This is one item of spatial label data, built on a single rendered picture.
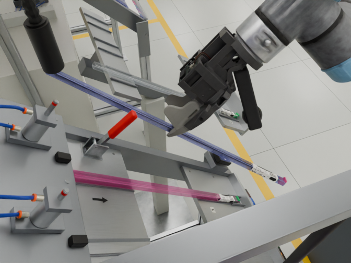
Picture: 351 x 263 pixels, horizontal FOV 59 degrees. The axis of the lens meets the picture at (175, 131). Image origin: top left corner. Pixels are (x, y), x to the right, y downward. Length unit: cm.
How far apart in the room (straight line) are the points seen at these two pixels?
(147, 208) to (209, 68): 117
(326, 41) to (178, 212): 122
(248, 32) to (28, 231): 39
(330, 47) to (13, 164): 46
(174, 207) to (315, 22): 125
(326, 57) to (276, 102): 159
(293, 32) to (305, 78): 185
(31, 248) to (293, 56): 233
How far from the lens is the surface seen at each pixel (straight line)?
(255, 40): 50
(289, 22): 50
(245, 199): 84
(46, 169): 39
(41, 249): 34
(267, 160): 182
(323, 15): 52
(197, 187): 72
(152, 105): 92
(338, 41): 54
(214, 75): 52
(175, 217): 158
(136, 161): 65
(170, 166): 71
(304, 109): 213
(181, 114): 55
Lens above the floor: 147
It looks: 52 degrees down
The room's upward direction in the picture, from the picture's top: straight up
